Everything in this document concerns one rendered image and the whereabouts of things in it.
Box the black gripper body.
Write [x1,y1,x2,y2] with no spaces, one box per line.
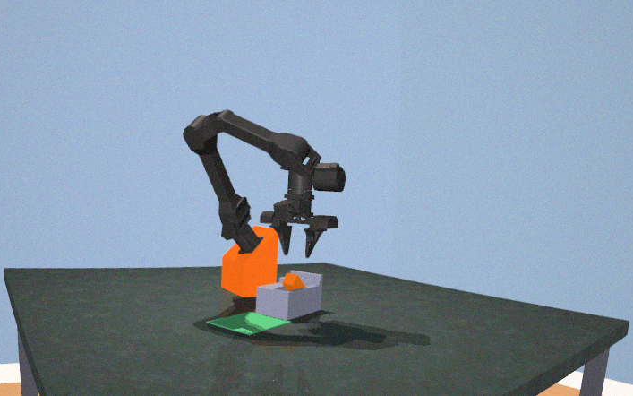
[260,190,338,229]

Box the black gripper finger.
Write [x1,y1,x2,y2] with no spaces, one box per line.
[269,226,292,255]
[304,228,327,258]

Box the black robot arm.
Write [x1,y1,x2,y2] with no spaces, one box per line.
[183,110,346,254]

